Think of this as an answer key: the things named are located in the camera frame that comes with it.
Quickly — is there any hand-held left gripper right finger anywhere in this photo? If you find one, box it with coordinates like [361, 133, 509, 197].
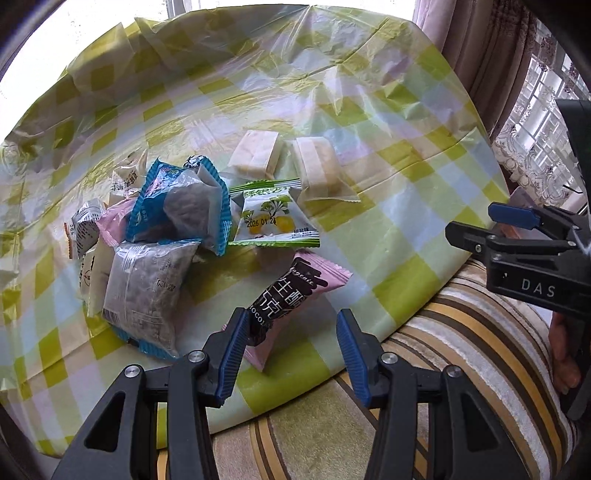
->
[336, 308, 541, 480]

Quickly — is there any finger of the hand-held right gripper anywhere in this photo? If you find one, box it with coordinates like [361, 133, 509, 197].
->
[488, 202, 579, 232]
[445, 221, 575, 260]

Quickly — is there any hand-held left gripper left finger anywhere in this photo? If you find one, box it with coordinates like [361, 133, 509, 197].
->
[51, 307, 252, 480]

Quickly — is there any pink and black snack packet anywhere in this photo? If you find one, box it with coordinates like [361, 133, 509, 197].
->
[222, 251, 354, 372]

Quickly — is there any clear grey snack packet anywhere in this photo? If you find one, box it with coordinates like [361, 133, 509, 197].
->
[100, 240, 204, 361]

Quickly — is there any blue snack packet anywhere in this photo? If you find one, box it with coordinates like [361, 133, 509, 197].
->
[124, 157, 232, 257]

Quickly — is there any white and orange snack packet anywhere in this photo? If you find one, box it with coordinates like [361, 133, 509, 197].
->
[63, 198, 105, 259]

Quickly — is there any person's right hand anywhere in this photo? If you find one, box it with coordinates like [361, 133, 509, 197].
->
[547, 311, 583, 395]

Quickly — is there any white lace curtain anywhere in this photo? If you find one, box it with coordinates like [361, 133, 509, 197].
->
[489, 51, 591, 204]

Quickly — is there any green snack packet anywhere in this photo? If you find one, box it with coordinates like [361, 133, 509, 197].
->
[228, 178, 321, 247]

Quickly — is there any checkered plastic tablecloth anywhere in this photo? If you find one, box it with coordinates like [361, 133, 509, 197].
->
[0, 4, 511, 457]

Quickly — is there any cream snack packet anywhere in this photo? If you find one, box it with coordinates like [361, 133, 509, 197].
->
[78, 240, 116, 319]

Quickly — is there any pink curtain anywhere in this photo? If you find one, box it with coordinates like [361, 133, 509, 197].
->
[413, 0, 555, 139]

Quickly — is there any pale cake packet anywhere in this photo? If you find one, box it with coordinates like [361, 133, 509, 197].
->
[290, 136, 362, 204]
[229, 130, 283, 177]

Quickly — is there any white snack packet dark print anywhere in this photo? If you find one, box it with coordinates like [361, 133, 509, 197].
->
[111, 152, 148, 204]

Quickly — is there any window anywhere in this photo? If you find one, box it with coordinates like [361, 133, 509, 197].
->
[164, 0, 419, 21]

